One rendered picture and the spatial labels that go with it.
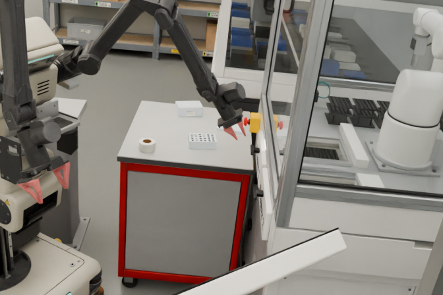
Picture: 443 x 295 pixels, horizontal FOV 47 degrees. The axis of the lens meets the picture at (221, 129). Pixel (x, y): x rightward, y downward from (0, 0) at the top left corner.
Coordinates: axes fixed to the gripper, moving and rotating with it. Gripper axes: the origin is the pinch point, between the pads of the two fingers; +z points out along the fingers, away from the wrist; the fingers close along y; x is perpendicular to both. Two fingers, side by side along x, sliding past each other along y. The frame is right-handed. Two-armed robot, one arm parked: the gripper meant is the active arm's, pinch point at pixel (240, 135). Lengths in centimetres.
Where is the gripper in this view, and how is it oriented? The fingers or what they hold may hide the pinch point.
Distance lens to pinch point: 196.6
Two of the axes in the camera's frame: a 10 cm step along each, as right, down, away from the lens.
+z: 4.7, 8.1, 3.6
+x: 0.2, -4.2, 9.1
